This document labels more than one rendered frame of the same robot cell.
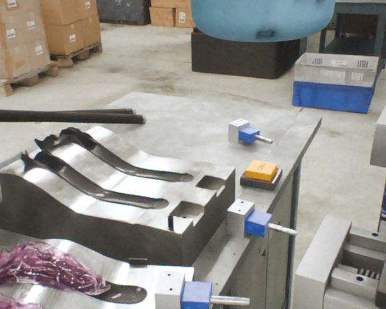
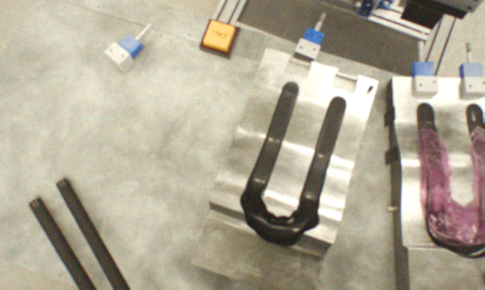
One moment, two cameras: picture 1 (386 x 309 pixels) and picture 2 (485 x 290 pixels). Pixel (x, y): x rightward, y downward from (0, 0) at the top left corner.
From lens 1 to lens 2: 1.22 m
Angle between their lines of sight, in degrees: 65
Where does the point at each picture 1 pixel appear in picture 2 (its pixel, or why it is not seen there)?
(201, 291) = (424, 67)
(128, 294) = (422, 115)
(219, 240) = not seen: hidden behind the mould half
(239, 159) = (174, 60)
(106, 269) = (408, 132)
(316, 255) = not seen: outside the picture
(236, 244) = (326, 60)
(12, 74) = not seen: outside the picture
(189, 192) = (317, 81)
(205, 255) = not seen: hidden behind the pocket
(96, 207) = (343, 155)
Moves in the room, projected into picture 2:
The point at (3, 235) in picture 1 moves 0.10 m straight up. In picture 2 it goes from (331, 252) to (338, 249)
